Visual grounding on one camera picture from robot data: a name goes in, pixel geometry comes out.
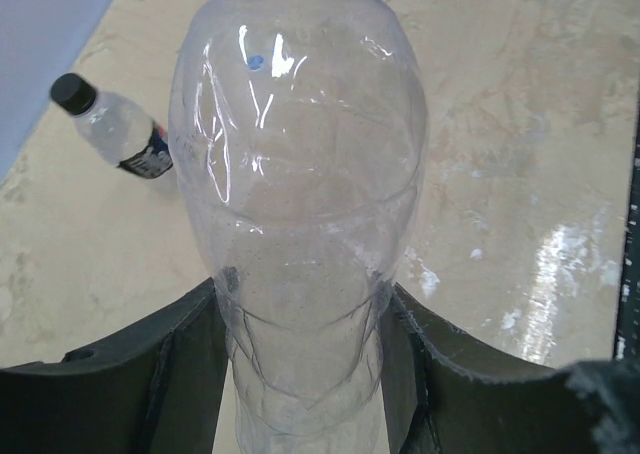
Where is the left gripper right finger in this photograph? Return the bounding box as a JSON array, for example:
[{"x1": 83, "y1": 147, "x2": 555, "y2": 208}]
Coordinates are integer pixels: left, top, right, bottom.
[{"x1": 380, "y1": 293, "x2": 639, "y2": 453}]

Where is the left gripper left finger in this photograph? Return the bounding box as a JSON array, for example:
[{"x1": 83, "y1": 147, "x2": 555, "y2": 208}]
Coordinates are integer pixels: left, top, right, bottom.
[{"x1": 1, "y1": 280, "x2": 228, "y2": 453}]

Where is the small clear plastic bottle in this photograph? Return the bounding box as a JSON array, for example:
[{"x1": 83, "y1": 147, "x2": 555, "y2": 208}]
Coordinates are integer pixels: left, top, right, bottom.
[{"x1": 65, "y1": 86, "x2": 173, "y2": 180}]

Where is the black bottle cap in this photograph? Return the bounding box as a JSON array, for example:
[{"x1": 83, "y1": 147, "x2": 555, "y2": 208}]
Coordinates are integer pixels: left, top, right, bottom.
[{"x1": 49, "y1": 72, "x2": 98, "y2": 116}]

